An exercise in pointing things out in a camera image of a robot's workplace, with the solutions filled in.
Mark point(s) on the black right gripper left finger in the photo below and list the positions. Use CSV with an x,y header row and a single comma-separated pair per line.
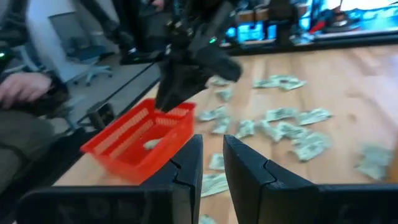
x,y
174,199

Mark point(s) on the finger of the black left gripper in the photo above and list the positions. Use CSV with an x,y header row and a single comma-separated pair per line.
x,y
192,85
169,87

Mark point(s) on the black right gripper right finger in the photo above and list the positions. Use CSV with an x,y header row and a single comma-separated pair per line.
x,y
280,202

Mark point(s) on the white green sweetener packet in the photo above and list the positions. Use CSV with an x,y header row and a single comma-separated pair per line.
x,y
290,85
311,138
217,161
221,125
281,76
371,169
374,154
245,128
152,143
280,113
224,94
219,81
206,219
214,184
308,152
269,129
313,116
290,130
265,83
213,113

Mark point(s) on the red slotted plastic basket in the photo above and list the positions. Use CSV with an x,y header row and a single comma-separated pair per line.
x,y
133,161

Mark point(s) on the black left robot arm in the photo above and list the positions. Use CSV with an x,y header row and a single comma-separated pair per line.
x,y
199,15

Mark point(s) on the blue lit screen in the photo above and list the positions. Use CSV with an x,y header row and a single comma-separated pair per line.
x,y
248,32

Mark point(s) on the blue office chair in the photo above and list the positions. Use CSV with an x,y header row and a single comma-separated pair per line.
x,y
90,53

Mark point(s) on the white partition board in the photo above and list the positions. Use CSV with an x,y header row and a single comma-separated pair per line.
x,y
46,37

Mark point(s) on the person's hand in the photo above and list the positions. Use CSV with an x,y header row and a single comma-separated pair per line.
x,y
21,88

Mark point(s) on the person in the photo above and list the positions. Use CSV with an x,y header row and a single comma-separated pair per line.
x,y
25,137

